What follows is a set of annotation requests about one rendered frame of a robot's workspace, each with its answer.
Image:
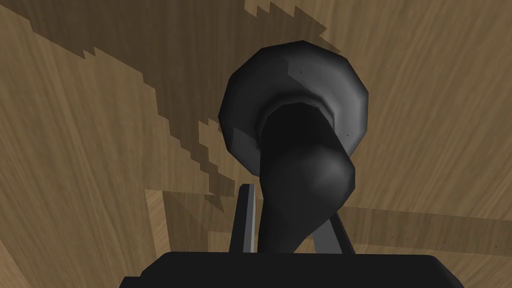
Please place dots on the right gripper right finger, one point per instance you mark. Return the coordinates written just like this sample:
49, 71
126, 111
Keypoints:
330, 239

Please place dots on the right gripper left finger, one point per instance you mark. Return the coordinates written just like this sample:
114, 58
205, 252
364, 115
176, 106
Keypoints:
244, 224

